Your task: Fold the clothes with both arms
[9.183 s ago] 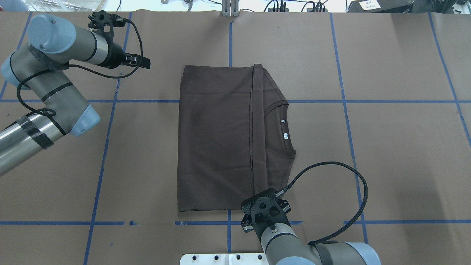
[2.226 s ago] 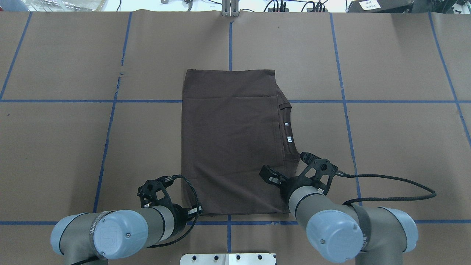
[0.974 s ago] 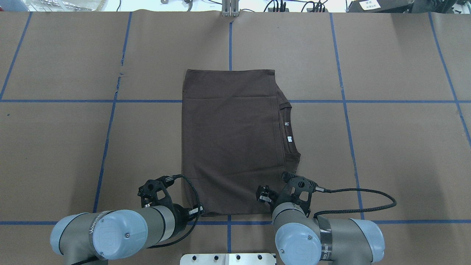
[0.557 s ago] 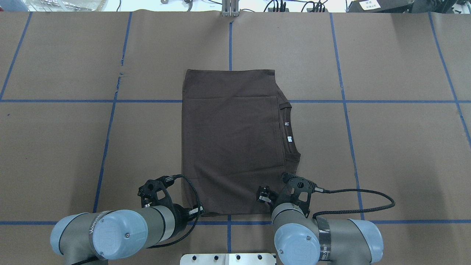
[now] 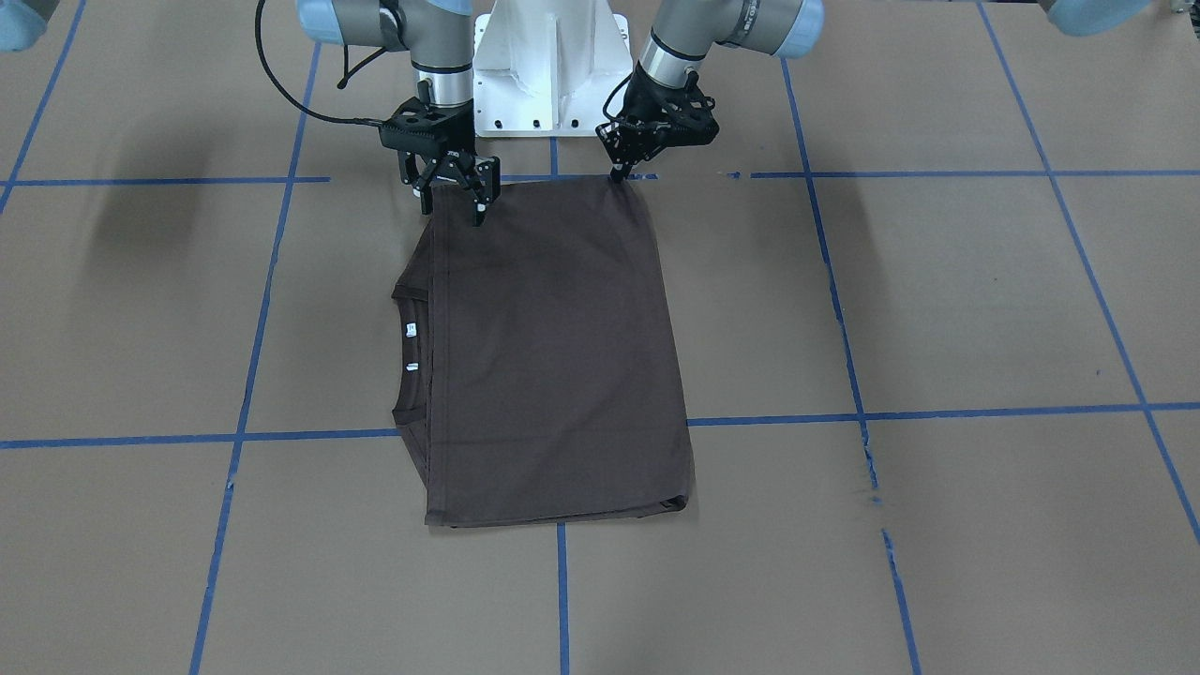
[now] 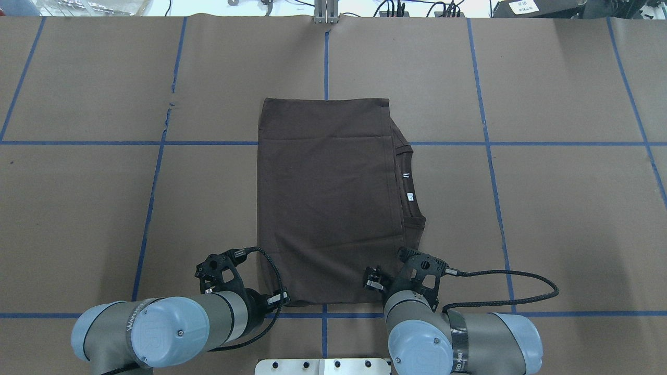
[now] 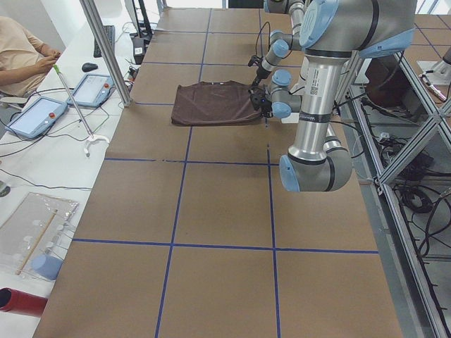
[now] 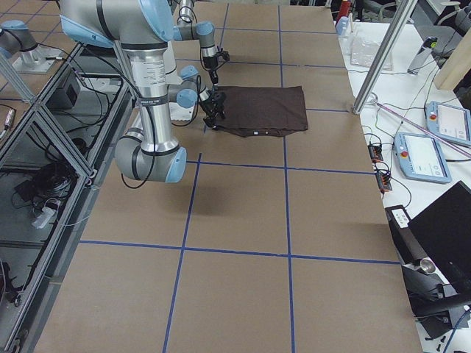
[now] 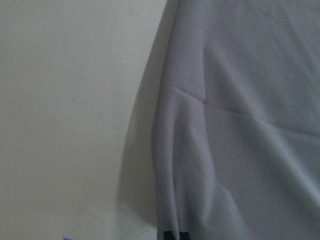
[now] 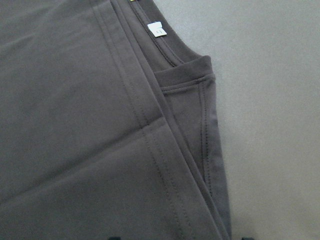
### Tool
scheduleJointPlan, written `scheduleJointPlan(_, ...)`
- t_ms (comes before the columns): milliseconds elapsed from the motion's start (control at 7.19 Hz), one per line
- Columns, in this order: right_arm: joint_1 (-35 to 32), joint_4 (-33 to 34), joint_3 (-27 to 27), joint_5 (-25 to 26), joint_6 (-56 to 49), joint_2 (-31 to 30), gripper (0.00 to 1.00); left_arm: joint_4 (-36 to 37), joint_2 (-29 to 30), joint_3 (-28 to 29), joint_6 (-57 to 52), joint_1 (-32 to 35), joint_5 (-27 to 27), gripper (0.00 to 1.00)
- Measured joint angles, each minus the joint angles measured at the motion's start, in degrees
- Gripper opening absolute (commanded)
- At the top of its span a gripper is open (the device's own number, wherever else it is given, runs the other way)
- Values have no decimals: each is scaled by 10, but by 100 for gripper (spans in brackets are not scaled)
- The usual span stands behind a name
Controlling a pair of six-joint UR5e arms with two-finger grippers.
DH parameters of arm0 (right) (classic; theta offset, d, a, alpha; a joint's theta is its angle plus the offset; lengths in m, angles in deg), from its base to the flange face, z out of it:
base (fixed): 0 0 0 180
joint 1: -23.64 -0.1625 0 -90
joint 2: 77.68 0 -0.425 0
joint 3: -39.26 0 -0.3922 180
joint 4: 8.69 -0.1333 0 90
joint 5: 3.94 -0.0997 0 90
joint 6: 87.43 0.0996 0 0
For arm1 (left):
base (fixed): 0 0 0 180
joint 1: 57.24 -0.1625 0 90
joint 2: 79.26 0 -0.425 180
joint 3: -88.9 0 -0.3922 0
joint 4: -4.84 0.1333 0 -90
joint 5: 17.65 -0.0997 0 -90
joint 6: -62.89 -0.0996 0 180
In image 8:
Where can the aluminium camera mast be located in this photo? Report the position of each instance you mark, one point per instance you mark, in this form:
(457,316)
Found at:
(403,13)

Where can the clear plastic bag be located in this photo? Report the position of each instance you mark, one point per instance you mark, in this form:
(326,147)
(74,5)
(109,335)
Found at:
(363,51)

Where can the aluminium frame rack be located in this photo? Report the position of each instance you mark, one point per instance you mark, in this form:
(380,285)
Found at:
(50,168)

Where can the black monitor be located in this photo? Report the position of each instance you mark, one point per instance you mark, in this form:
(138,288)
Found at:
(434,247)

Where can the teach pendant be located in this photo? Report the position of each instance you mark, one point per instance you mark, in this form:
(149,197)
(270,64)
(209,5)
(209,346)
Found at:
(421,158)
(449,122)

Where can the black power strip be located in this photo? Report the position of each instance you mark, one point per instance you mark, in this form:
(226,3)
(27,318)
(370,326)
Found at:
(382,171)

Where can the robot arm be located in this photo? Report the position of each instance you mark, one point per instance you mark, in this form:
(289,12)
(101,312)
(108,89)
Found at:
(149,151)
(189,28)

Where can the red cylinder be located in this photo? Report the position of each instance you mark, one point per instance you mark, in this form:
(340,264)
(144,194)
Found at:
(344,8)

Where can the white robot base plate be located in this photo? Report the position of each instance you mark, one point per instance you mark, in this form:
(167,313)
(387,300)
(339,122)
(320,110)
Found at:
(180,114)

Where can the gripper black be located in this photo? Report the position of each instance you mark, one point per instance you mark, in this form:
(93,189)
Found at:
(208,105)
(210,62)

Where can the near teach pendant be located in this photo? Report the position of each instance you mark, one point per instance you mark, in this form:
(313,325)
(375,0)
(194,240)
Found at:
(421,158)

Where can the far teach pendant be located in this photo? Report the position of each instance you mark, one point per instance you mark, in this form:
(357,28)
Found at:
(449,122)

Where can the dark brown t-shirt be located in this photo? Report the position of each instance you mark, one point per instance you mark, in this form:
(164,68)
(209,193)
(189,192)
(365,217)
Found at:
(252,111)

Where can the third robot arm grey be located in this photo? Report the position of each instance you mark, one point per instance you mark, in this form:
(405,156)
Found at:
(34,58)

